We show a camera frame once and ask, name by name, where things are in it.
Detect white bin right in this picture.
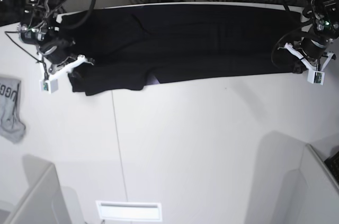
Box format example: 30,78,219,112
261,143,339,224

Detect grey folded garment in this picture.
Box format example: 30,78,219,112
1,76,26,144

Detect white bin left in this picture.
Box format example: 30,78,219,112
1,155,86,223

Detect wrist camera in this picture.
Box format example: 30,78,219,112
39,76,59,94
307,69,325,85

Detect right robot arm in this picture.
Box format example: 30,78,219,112
17,0,96,80

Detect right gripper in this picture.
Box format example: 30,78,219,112
37,38,95,80

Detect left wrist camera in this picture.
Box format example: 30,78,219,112
307,69,325,85

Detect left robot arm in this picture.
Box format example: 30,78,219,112
271,0,338,74

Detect black keyboard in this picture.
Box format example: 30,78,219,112
325,152,339,182

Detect black T-shirt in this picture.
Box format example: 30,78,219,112
61,4,300,96

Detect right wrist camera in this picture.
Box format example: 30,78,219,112
39,76,59,94

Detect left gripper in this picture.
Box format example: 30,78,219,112
284,38,335,74

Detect white bin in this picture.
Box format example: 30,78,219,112
1,155,86,223
261,143,339,224

